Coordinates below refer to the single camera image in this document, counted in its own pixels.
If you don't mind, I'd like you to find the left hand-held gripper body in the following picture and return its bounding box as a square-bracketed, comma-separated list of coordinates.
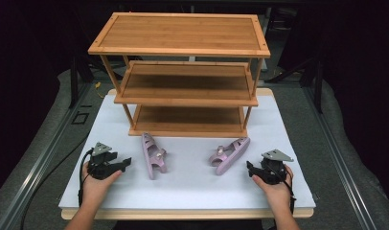
[86, 142, 120, 180]

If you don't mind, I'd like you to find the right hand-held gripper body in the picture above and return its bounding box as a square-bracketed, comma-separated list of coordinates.
[258, 149, 294, 186]

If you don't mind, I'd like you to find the purple child sandal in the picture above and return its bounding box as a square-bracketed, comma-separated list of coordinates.
[141, 132, 168, 180]
[209, 136, 251, 176]

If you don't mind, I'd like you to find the three-tier wooden shoe rack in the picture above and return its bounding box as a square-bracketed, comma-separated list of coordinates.
[87, 11, 271, 139]

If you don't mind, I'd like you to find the person's left hand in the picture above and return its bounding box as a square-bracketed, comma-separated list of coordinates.
[81, 161, 124, 209]

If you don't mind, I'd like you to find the person's right hand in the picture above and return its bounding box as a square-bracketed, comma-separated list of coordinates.
[251, 164, 294, 212]

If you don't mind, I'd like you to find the white table mat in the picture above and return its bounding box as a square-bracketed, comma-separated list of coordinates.
[58, 93, 317, 211]

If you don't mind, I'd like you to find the small yellow tag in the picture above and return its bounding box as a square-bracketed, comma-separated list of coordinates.
[94, 81, 105, 100]

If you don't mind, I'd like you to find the black metal stand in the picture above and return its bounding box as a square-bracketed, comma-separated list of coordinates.
[268, 52, 325, 113]
[68, 52, 95, 110]

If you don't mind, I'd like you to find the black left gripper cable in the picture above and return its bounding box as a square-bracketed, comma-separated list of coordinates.
[78, 148, 95, 208]

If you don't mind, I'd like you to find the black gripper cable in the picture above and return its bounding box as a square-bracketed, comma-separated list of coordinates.
[283, 167, 297, 216]
[78, 148, 95, 208]

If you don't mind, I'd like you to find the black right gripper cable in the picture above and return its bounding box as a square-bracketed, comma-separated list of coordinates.
[283, 167, 297, 216]

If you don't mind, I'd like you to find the long black cable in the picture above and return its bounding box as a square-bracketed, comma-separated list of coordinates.
[19, 136, 89, 230]

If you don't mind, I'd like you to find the aluminium rail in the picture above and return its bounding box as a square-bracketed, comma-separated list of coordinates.
[0, 81, 100, 230]
[301, 85, 379, 230]

